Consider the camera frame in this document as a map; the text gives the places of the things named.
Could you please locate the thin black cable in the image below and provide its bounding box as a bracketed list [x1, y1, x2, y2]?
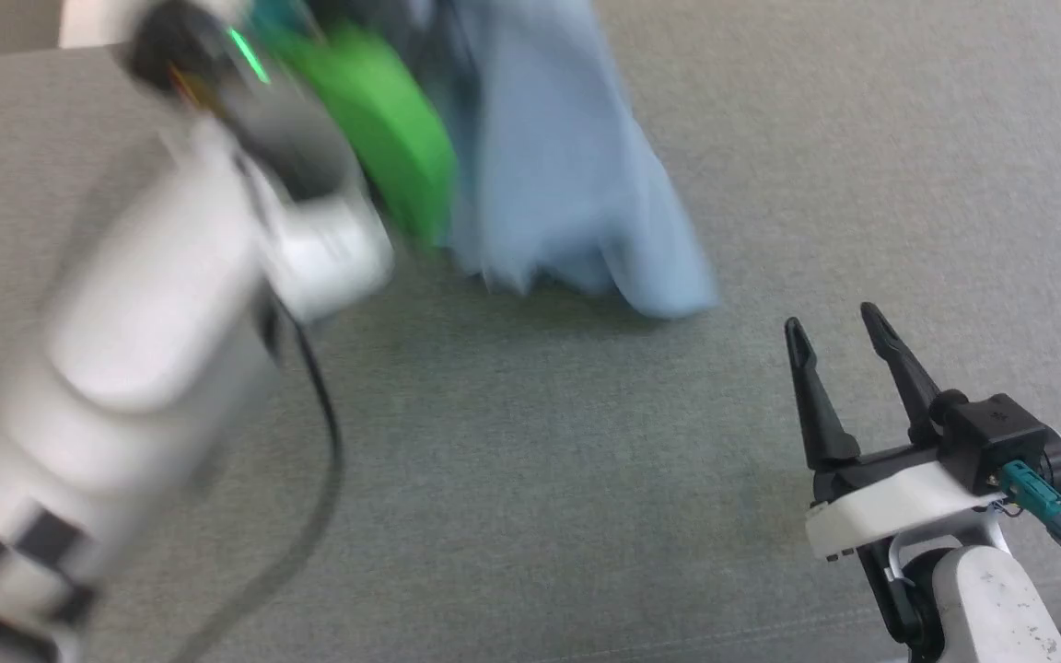
[167, 299, 344, 663]

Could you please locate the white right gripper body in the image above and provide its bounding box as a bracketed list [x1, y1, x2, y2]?
[805, 440, 1012, 563]

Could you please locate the teal cable connector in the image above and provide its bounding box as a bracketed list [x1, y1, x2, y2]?
[997, 460, 1061, 549]

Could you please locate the light blue garment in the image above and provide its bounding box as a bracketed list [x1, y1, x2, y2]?
[415, 0, 723, 321]

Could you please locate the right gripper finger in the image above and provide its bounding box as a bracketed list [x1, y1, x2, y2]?
[859, 301, 948, 445]
[784, 317, 862, 472]

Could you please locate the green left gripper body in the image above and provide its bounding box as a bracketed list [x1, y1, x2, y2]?
[259, 18, 460, 251]

